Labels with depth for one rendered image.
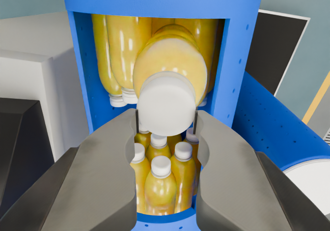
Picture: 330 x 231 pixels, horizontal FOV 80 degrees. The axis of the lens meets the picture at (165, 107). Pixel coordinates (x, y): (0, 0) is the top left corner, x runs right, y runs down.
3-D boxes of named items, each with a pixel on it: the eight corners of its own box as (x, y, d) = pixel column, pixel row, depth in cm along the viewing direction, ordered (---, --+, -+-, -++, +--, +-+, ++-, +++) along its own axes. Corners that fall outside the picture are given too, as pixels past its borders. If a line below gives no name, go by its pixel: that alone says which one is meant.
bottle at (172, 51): (163, 14, 28) (143, 30, 12) (205, 38, 30) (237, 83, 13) (142, 57, 32) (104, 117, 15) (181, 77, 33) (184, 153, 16)
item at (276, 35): (179, 169, 199) (180, 182, 186) (221, 3, 128) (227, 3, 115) (229, 175, 203) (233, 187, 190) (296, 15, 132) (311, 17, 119)
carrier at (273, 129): (206, 102, 146) (244, 103, 147) (252, 218, 69) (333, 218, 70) (211, 65, 133) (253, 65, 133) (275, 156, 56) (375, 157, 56)
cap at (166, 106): (154, 64, 13) (151, 72, 12) (204, 90, 14) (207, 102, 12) (132, 109, 15) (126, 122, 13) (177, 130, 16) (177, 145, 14)
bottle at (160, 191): (170, 242, 45) (175, 185, 37) (141, 234, 47) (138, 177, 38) (176, 213, 51) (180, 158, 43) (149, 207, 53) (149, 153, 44)
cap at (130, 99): (128, 85, 39) (128, 93, 40) (117, 92, 35) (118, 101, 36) (146, 88, 38) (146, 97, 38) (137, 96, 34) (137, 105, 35)
